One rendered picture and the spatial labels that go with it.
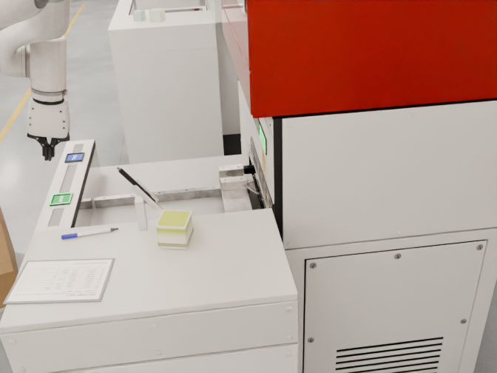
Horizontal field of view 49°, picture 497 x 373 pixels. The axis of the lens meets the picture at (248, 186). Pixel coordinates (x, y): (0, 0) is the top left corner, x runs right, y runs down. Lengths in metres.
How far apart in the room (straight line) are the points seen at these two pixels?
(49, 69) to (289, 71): 0.58
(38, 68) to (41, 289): 0.52
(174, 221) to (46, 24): 0.51
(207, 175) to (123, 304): 0.83
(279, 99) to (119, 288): 0.57
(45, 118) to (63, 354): 0.59
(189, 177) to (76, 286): 0.78
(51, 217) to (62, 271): 0.27
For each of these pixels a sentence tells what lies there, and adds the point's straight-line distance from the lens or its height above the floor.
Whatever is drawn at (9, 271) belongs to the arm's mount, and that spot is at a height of 0.92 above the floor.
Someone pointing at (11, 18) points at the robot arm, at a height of 1.55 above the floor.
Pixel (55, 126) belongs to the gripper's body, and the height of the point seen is 1.19.
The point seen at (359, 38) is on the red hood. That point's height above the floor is 1.40.
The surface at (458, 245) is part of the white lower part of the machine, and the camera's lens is 1.73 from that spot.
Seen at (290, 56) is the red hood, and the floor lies 1.37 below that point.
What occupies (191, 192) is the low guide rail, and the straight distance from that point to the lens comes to 1.79.
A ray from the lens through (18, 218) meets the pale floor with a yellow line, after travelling 3.53.
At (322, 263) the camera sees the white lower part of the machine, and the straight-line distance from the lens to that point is 1.61.
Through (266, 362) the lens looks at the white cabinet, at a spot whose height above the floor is 0.77.
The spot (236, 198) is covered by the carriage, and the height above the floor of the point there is 0.88.
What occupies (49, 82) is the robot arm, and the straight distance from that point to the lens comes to 1.44.
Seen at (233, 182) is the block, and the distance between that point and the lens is 1.70.
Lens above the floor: 1.75
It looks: 30 degrees down
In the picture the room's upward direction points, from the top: 2 degrees counter-clockwise
